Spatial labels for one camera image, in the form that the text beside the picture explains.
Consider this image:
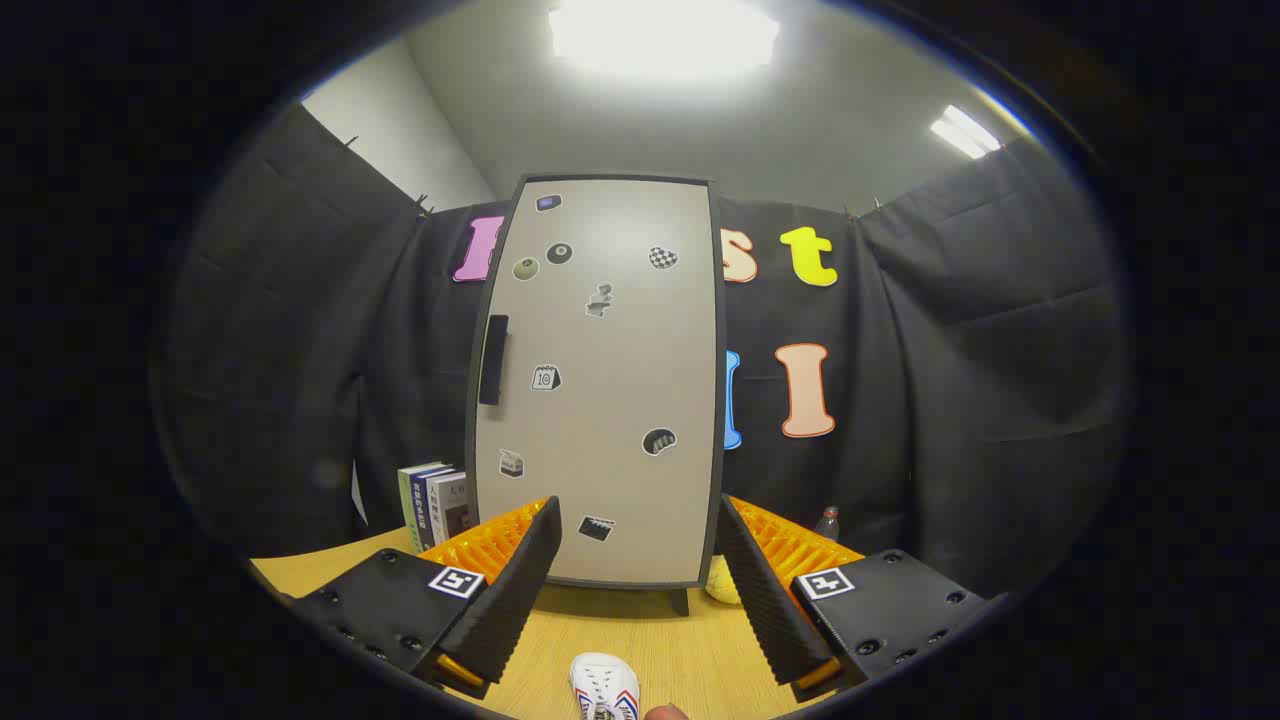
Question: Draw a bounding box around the dark grey shoe cabinet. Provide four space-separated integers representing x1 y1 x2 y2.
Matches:
464 172 731 617

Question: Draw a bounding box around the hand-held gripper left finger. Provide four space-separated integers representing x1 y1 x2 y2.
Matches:
288 495 564 701

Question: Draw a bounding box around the black backdrop cloth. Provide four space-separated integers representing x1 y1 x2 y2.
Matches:
160 100 1131 601

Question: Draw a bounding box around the white canvas shoe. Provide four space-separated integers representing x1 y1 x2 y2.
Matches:
569 652 641 720

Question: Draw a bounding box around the pale yellow round object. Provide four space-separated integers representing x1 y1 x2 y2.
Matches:
704 556 743 605

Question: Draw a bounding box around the black door handle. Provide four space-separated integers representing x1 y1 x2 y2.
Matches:
478 314 510 406

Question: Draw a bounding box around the white and dark book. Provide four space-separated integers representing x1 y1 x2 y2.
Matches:
427 470 479 546

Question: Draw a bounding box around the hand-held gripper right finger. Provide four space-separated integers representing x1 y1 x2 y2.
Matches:
716 493 991 703

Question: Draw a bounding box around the beige shoe cabinet door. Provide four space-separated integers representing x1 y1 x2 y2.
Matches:
472 178 723 587

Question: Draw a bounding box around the small ceiling light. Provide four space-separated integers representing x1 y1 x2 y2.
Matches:
930 104 1003 161

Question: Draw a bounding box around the large ceiling light panel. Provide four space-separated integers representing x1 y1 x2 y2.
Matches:
548 0 781 76

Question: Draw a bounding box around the green and white book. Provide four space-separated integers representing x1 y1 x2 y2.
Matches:
397 462 446 554

